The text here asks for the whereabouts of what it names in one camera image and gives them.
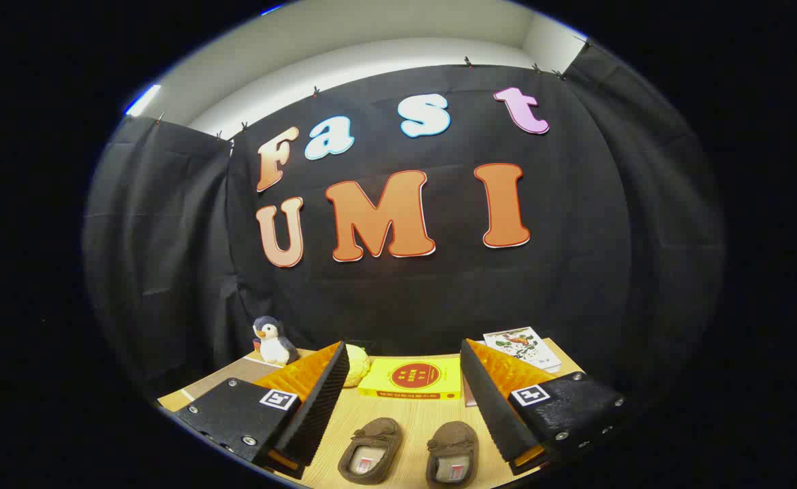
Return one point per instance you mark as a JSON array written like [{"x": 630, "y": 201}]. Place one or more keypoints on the yellow round plush cushion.
[{"x": 359, "y": 363}]

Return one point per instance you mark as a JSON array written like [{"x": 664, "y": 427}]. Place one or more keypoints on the white ceiling light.
[{"x": 143, "y": 100}]

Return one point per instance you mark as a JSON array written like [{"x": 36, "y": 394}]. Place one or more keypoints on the yellow book with red circle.
[{"x": 412, "y": 377}]

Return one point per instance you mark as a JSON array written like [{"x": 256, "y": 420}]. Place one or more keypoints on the black backdrop cloth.
[{"x": 439, "y": 299}]

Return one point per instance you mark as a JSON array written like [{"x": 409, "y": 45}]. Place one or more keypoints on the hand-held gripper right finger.
[{"x": 490, "y": 407}]

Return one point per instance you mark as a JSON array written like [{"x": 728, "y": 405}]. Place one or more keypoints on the brown fuzzy shoe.
[
  {"x": 369, "y": 441},
  {"x": 452, "y": 445}
]

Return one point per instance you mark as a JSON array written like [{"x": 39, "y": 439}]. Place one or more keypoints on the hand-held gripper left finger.
[{"x": 320, "y": 407}]

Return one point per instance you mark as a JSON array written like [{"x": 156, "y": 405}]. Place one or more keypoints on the penguin plush toy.
[{"x": 274, "y": 343}]

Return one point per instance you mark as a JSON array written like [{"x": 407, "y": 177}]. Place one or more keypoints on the white illustrated book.
[{"x": 520, "y": 345}]

